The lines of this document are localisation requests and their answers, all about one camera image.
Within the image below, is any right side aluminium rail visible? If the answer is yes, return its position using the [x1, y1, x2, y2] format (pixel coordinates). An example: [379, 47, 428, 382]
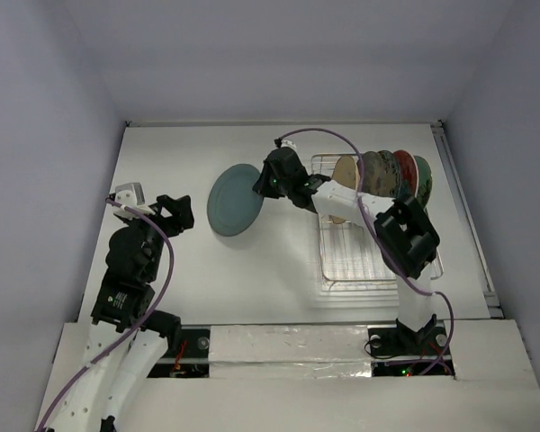
[430, 121, 505, 320]

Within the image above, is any green floral plate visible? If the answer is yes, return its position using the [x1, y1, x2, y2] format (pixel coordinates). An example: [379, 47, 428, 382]
[414, 155, 433, 209]

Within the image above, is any metal wire dish rack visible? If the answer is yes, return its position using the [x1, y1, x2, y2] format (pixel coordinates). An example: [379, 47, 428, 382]
[310, 153, 446, 285]

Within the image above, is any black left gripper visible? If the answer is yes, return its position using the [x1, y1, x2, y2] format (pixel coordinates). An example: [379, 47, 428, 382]
[125, 193, 193, 280]

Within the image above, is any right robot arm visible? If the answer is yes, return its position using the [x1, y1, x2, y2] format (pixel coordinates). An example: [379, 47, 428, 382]
[253, 147, 447, 360]

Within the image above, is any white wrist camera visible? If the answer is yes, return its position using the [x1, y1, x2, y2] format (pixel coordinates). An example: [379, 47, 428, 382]
[108, 182, 154, 220]
[274, 137, 297, 152]

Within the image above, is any grey crane pattern plate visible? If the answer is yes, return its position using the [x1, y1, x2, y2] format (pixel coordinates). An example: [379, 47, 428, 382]
[362, 151, 385, 197]

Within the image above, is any beige bird plate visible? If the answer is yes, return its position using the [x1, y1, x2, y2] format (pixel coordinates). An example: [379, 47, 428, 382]
[330, 155, 361, 225]

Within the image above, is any teal blue plate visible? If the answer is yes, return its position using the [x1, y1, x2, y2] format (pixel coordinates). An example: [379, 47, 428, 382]
[207, 164, 264, 237]

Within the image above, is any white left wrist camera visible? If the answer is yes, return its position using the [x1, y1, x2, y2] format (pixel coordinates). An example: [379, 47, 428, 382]
[108, 182, 154, 220]

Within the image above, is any white back edge rail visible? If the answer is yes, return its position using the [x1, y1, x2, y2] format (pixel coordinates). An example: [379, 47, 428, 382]
[125, 119, 445, 128]

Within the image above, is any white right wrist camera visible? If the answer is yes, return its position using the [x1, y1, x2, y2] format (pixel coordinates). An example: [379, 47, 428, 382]
[274, 137, 297, 152]

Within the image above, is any dark blue patterned plate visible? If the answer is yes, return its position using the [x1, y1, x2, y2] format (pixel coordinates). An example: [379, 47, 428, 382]
[378, 149, 402, 198]

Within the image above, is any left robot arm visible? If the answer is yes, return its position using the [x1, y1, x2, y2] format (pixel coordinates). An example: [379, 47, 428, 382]
[37, 183, 194, 431]

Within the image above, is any red plate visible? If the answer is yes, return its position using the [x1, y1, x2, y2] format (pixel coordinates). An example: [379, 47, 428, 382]
[393, 149, 419, 196]

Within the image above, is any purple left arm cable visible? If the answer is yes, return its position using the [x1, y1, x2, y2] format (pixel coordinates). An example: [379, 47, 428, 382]
[33, 197, 176, 432]

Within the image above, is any foil covered front panel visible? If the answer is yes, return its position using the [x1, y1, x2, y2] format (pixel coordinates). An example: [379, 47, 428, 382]
[208, 325, 373, 380]

